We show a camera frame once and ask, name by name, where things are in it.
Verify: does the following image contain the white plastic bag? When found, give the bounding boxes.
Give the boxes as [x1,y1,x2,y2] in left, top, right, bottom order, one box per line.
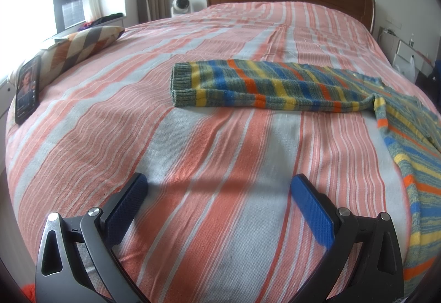
[394,57,416,78]

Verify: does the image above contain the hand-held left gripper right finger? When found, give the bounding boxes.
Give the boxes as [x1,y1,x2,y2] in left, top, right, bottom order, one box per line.
[289,174,404,303]

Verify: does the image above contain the striped knitted sweater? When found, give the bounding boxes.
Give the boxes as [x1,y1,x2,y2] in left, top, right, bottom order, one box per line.
[169,59,441,297]

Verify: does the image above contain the white round device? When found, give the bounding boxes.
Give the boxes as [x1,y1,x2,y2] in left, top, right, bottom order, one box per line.
[171,0,194,17]

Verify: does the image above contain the dark items on windowsill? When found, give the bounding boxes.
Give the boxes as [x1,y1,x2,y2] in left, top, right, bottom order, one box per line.
[79,14,124,31]

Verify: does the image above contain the black smartphone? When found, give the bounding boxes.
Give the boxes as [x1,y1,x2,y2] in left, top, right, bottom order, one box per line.
[14,55,42,125]

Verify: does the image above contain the bed with pink striped sheet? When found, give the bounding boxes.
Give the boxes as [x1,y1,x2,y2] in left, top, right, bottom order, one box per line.
[5,1,441,303]

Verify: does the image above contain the diagonally striped pillow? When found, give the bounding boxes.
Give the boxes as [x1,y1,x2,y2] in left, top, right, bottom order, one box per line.
[7,26,125,86]

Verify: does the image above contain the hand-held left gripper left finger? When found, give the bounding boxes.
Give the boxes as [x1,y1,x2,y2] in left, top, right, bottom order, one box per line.
[34,172,152,303]

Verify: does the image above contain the metal rack bar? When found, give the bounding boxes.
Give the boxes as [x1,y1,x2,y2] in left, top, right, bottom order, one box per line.
[379,25,436,66]

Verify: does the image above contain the white window-side desk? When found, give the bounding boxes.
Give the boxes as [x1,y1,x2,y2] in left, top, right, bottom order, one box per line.
[0,79,18,107]

